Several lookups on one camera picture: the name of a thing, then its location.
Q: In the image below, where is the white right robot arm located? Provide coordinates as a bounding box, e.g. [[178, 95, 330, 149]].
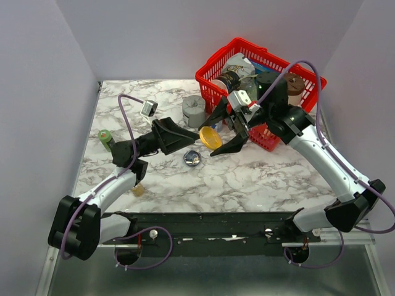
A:
[[200, 72, 386, 242]]

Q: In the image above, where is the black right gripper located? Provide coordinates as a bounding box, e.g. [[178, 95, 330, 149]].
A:
[[197, 96, 272, 157]]

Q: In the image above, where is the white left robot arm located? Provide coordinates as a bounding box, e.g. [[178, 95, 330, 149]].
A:
[[48, 117, 199, 260]]

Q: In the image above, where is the round dark blue pill container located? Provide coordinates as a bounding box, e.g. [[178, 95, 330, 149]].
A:
[[183, 150, 201, 167]]

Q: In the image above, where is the red plastic shopping basket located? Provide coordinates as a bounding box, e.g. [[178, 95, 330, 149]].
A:
[[195, 38, 326, 151]]

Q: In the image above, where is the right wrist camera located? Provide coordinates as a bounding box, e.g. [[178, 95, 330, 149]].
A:
[[228, 90, 260, 114]]

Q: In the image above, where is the grey patterned snack bag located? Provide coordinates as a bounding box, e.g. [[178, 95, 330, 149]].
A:
[[221, 52, 255, 82]]

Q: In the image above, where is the blue box in basket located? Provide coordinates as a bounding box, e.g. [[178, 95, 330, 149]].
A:
[[251, 61, 280, 82]]

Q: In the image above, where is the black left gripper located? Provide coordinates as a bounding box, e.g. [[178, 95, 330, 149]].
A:
[[135, 117, 200, 158]]

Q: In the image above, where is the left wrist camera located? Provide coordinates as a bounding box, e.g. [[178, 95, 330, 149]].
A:
[[140, 100, 158, 117]]

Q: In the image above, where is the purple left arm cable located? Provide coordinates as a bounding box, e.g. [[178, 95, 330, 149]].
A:
[[60, 94, 174, 271]]

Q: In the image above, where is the grey wrapped toilet paper roll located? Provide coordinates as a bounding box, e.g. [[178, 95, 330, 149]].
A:
[[181, 95, 206, 128]]

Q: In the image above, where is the amber pill bottle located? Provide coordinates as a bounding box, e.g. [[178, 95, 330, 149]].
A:
[[131, 183, 145, 197]]

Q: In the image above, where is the green lidded dark jar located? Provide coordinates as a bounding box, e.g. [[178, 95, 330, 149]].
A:
[[98, 129, 115, 152]]

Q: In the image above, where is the black cup with white rim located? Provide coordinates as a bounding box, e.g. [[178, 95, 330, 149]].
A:
[[211, 71, 240, 94]]

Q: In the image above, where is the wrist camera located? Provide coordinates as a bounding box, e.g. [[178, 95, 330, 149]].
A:
[[228, 90, 260, 114], [140, 100, 158, 117]]

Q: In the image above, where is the brown lidded paper cup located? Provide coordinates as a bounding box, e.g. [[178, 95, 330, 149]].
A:
[[284, 73, 305, 106]]

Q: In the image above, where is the round yellow pill container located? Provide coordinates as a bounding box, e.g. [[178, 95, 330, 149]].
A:
[[199, 126, 223, 150]]

